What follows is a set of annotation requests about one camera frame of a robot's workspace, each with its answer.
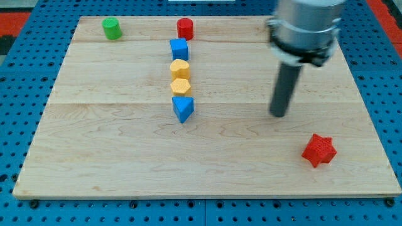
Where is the yellow heart block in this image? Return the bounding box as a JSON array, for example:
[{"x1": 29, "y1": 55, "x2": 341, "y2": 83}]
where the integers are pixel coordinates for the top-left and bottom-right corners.
[{"x1": 170, "y1": 59, "x2": 190, "y2": 81}]

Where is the yellow hexagon block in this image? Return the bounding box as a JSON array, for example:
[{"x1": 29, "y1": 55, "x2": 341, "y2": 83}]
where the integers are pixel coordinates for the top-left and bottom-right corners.
[{"x1": 170, "y1": 78, "x2": 192, "y2": 97}]

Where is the green cylinder block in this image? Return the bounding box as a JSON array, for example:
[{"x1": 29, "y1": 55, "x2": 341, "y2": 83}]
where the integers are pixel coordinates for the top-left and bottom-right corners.
[{"x1": 101, "y1": 17, "x2": 122, "y2": 40}]

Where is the blue cube block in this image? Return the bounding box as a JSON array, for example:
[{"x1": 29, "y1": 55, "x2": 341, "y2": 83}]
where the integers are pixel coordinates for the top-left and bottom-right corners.
[{"x1": 170, "y1": 38, "x2": 189, "y2": 61}]

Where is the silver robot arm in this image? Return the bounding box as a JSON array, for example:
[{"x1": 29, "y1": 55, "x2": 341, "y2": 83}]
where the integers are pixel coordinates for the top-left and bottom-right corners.
[{"x1": 266, "y1": 0, "x2": 345, "y2": 67}]

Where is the red cylinder block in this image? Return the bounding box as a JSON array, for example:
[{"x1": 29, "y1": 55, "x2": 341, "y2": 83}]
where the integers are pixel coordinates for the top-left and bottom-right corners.
[{"x1": 177, "y1": 18, "x2": 194, "y2": 41}]

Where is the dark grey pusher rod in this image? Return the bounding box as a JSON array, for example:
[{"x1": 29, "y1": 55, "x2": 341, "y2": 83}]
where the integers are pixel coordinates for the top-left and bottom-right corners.
[{"x1": 269, "y1": 63, "x2": 302, "y2": 117}]

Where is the blue triangle block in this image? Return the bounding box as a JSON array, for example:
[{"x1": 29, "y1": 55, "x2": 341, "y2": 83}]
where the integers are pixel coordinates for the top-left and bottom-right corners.
[{"x1": 172, "y1": 96, "x2": 194, "y2": 124}]

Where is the wooden board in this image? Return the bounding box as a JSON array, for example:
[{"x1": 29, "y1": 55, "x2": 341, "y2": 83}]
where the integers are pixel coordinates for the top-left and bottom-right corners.
[{"x1": 13, "y1": 16, "x2": 401, "y2": 200}]

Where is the red star block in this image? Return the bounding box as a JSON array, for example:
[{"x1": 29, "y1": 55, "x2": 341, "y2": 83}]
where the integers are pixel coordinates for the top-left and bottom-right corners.
[{"x1": 301, "y1": 133, "x2": 337, "y2": 168}]

